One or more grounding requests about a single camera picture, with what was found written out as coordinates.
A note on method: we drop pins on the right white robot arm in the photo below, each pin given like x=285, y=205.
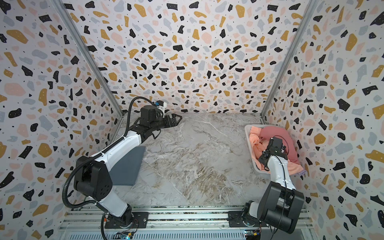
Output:
x=281, y=204

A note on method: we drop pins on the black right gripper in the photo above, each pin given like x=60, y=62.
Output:
x=276, y=143

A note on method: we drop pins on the left aluminium corner post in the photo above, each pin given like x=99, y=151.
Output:
x=69, y=23

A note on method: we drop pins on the white plastic laundry basket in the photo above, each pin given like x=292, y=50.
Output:
x=250, y=141

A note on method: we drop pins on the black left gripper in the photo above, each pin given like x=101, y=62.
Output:
x=167, y=119

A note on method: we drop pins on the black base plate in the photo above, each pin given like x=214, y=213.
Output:
x=237, y=219
x=137, y=220

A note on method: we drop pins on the right green circuit board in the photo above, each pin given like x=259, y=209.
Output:
x=253, y=235

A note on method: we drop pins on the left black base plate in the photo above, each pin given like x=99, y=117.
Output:
x=137, y=220

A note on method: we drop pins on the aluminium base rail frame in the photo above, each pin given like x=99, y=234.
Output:
x=177, y=223

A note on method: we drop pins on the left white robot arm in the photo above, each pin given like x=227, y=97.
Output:
x=92, y=176

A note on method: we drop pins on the dark pink t-shirt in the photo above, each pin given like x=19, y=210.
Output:
x=274, y=131

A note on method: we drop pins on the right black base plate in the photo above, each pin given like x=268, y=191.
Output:
x=237, y=219

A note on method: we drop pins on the aluminium corner post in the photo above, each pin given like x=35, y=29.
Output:
x=312, y=4
x=69, y=23

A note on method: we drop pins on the right aluminium corner post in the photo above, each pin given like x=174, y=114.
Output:
x=312, y=4

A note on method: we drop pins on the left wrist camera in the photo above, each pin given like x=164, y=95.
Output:
x=161, y=105

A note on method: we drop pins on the peach graphic t-shirt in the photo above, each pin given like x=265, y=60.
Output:
x=255, y=147

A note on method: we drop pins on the left green circuit board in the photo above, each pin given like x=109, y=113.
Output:
x=124, y=236

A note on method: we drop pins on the green circuit board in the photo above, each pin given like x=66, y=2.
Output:
x=124, y=236
x=253, y=235

